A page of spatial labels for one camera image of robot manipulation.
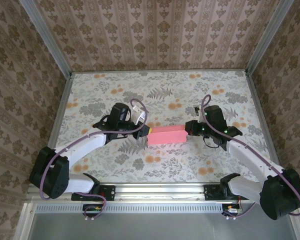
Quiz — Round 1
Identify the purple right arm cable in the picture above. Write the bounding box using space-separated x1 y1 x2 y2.
200 94 300 221

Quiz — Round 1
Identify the aluminium frame bar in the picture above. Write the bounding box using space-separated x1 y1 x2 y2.
13 202 36 240
288 214 300 240

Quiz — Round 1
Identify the pink paper box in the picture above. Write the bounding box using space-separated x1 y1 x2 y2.
147 124 190 146

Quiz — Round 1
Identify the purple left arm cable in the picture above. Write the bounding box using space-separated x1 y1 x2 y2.
39 98 148 222

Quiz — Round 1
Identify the grey metal panel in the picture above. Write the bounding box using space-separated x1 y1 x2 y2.
27 212 298 240

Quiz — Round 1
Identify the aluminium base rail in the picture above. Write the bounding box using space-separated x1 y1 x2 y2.
24 182 300 203

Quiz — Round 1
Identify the floral table cover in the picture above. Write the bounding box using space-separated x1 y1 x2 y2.
46 70 278 183

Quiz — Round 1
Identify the aluminium corner post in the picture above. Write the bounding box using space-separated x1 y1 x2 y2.
244 0 295 73
17 0 73 76

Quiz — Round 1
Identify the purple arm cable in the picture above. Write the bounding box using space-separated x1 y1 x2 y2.
200 94 300 221
39 98 148 222

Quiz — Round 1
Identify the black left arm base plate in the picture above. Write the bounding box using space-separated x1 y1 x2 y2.
71 184 116 202

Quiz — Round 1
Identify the aluminium side rail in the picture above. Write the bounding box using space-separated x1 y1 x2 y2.
37 72 75 185

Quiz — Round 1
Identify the slotted grey cable duct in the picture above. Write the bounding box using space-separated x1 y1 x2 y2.
33 202 288 214

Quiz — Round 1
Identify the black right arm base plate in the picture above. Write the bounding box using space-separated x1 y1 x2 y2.
203 184 251 201

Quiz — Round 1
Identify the aluminium rear rail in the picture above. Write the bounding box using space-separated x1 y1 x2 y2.
70 67 249 75

